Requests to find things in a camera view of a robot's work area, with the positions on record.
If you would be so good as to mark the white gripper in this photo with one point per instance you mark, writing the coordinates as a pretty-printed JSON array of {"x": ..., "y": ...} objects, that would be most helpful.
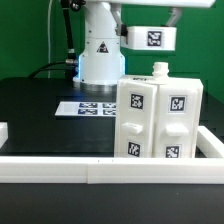
[{"x": 175, "y": 11}]

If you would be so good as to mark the white cabinet top box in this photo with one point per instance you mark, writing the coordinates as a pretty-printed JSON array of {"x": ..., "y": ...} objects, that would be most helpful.
[{"x": 150, "y": 38}]

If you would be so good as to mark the white cabinet body box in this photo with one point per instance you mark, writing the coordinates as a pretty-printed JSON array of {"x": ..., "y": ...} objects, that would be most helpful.
[{"x": 159, "y": 78}]

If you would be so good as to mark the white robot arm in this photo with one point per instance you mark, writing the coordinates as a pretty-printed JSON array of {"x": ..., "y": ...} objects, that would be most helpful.
[{"x": 101, "y": 63}]

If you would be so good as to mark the white marker base plate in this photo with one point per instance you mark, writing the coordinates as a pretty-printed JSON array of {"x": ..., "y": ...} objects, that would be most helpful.
[{"x": 88, "y": 109}]

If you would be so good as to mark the white table border frame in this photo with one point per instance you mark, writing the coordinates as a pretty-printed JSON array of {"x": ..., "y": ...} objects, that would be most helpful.
[{"x": 208, "y": 170}]

